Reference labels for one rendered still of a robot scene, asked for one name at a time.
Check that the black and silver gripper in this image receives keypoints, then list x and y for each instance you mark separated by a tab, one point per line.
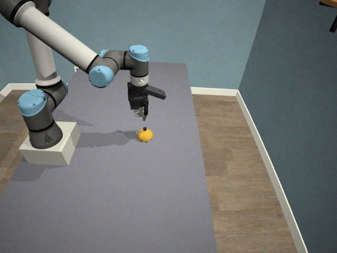
138	100

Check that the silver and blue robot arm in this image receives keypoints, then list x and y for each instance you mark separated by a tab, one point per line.
43	35

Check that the yellow dome bell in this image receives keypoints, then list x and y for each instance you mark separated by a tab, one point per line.
145	135

